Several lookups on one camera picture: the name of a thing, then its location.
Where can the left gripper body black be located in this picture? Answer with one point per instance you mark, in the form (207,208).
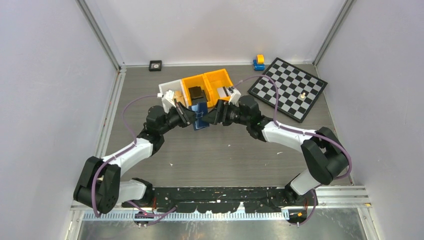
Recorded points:
(173,119)

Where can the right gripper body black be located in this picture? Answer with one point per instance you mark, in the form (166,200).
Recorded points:
(233,115)

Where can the blue leather card holder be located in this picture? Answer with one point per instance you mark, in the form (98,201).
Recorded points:
(200,110)

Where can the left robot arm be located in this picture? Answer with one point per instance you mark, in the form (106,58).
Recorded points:
(100,186)

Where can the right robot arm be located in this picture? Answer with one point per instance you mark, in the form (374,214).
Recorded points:
(324,156)

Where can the card in orange bin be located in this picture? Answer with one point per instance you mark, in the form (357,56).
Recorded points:
(222,92)

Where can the tan items in white bin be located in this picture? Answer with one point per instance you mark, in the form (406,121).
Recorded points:
(178,97)

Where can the black object in bin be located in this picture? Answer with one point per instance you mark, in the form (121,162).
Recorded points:
(197,94)

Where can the white plastic bin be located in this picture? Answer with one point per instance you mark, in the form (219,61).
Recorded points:
(173,85)

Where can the orange plastic bin left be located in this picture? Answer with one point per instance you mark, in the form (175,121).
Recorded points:
(196,80)

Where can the orange plastic bin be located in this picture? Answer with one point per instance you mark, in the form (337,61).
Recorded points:
(196,80)
(216,79)

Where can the orange plastic bin right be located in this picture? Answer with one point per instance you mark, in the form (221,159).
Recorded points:
(216,79)

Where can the black white chessboard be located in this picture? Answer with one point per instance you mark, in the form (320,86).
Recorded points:
(291,82)

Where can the small black square device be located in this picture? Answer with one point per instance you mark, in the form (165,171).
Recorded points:
(155,65)

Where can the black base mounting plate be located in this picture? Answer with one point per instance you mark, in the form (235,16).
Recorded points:
(220,200)

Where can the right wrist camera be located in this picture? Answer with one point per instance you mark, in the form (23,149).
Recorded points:
(234,95)

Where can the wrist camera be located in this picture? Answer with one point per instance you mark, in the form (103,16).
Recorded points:
(234,95)
(167,100)

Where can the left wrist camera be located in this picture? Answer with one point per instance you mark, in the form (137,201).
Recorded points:
(167,100)

